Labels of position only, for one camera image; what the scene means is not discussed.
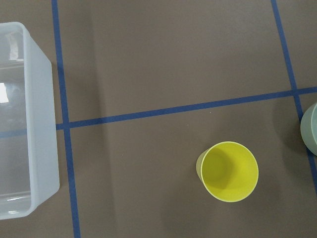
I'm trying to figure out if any yellow plastic cup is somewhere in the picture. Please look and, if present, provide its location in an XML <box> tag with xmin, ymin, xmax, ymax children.
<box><xmin>196</xmin><ymin>141</ymin><xmax>259</xmax><ymax>203</ymax></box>

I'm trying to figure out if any translucent white plastic box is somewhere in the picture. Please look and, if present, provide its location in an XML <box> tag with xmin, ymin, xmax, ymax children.
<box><xmin>0</xmin><ymin>22</ymin><xmax>60</xmax><ymax>220</ymax></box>

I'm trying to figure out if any mint green bowl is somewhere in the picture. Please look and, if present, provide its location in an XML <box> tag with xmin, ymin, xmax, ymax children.
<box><xmin>300</xmin><ymin>103</ymin><xmax>317</xmax><ymax>156</ymax></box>

